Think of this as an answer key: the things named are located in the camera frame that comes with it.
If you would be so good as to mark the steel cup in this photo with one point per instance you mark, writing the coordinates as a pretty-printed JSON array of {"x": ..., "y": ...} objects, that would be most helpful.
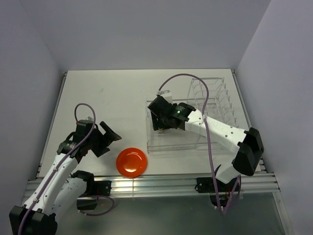
[{"x": 161, "y": 131}]

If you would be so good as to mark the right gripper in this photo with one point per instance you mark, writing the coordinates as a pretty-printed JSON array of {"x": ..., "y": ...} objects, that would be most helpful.
[{"x": 155, "y": 122}]

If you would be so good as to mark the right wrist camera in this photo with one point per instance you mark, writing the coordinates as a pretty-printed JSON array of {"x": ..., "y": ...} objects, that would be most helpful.
[{"x": 166, "y": 94}]

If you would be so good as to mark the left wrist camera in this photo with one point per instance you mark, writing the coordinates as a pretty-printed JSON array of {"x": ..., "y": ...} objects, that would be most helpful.
[{"x": 85, "y": 122}]

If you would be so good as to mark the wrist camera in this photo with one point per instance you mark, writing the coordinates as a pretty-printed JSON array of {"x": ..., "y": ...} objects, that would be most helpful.
[
  {"x": 85, "y": 122},
  {"x": 166, "y": 94}
]

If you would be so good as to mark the orange plate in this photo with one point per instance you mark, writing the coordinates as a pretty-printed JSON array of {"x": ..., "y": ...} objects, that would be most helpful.
[{"x": 131, "y": 162}]

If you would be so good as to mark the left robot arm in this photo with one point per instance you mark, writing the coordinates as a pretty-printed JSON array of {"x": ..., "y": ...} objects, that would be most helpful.
[{"x": 62, "y": 186}]

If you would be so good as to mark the clear acrylic dish rack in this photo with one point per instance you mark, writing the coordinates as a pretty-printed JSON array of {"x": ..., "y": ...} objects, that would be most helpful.
[{"x": 219, "y": 107}]

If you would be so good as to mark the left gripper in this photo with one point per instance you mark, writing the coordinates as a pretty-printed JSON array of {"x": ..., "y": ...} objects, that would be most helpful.
[{"x": 111, "y": 136}]

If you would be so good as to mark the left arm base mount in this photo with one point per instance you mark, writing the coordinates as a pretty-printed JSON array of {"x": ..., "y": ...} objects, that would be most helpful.
[{"x": 97, "y": 201}]

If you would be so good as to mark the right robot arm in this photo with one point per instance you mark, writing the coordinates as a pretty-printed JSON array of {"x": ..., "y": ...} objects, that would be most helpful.
[{"x": 246, "y": 145}]

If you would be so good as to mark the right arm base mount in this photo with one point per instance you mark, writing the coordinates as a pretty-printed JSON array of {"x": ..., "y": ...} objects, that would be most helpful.
[{"x": 206, "y": 185}]

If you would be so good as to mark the aluminium front rail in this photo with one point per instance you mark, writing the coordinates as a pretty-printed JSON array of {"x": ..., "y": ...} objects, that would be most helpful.
[{"x": 180, "y": 185}]

